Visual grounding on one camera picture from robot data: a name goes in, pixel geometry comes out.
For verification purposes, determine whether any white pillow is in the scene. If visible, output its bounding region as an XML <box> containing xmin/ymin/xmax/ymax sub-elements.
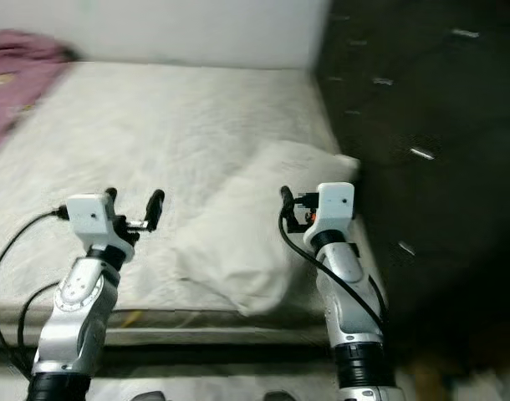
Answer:
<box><xmin>176</xmin><ymin>140</ymin><xmax>360</xmax><ymax>317</ymax></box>

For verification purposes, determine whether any beige quilted mattress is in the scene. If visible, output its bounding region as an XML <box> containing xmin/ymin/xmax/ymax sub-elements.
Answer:
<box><xmin>0</xmin><ymin>60</ymin><xmax>381</xmax><ymax>327</ymax></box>

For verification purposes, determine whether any purple cartoon mouse quilt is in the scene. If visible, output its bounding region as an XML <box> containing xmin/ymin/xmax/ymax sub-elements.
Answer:
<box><xmin>0</xmin><ymin>29</ymin><xmax>76</xmax><ymax>155</ymax></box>

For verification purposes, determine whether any black tufted headboard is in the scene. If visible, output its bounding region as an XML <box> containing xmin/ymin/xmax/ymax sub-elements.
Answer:
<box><xmin>314</xmin><ymin>0</ymin><xmax>510</xmax><ymax>360</ymax></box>

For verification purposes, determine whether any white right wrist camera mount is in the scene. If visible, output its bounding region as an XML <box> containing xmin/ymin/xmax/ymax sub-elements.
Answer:
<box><xmin>305</xmin><ymin>182</ymin><xmax>358</xmax><ymax>243</ymax></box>

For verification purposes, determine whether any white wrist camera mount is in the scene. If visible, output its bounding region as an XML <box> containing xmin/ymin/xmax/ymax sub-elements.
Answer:
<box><xmin>305</xmin><ymin>182</ymin><xmax>358</xmax><ymax>243</ymax></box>
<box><xmin>67</xmin><ymin>194</ymin><xmax>129</xmax><ymax>260</ymax></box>

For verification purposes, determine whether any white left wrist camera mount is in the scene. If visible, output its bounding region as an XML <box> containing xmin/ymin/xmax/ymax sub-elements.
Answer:
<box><xmin>67</xmin><ymin>194</ymin><xmax>129</xmax><ymax>260</ymax></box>

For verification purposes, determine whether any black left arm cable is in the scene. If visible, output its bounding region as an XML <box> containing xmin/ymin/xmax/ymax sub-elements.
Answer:
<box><xmin>17</xmin><ymin>282</ymin><xmax>64</xmax><ymax>377</ymax></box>
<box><xmin>0</xmin><ymin>211</ymin><xmax>70</xmax><ymax>378</ymax></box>

